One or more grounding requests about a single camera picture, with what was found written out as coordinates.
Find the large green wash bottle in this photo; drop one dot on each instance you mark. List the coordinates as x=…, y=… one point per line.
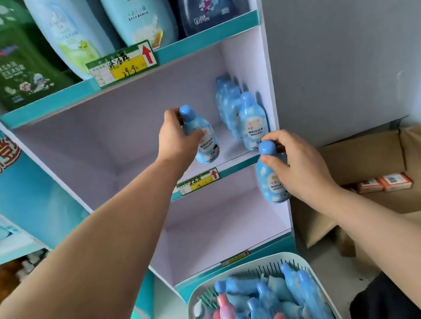
x=18, y=69

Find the person's right thumb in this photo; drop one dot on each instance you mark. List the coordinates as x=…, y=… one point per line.
x=273, y=163

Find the light blue bottle green label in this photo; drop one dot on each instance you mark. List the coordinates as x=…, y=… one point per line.
x=68, y=32

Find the small white bottles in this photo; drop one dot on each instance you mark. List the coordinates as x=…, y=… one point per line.
x=33, y=264

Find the pile of blue bottles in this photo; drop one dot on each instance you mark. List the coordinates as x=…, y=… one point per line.
x=306, y=302

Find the light teal side shelf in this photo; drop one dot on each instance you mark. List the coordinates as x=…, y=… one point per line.
x=1, y=252

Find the teal printed display panel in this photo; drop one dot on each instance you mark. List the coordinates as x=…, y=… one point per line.
x=8, y=179

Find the person's left thumb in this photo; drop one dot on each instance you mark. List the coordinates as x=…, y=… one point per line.
x=195, y=137

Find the green and yellow price tag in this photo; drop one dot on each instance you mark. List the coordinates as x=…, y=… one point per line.
x=122, y=64
x=198, y=182
x=234, y=258

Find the white plastic basket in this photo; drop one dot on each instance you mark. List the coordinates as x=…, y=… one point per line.
x=229, y=272

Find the person's right forearm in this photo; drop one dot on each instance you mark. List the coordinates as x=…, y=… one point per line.
x=406, y=249

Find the person's right hand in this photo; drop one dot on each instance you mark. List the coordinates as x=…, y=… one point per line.
x=304, y=165

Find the light blue bottle white label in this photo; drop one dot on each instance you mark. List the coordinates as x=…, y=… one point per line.
x=137, y=12

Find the white cardboard display shelf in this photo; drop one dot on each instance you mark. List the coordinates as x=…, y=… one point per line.
x=129, y=130

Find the person's left forearm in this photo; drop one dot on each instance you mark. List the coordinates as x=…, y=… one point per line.
x=91, y=265

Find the person's left hand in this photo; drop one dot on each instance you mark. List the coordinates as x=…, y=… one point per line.
x=173, y=143

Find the small orange and white box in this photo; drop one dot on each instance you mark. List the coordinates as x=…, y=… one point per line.
x=397, y=181
x=369, y=185

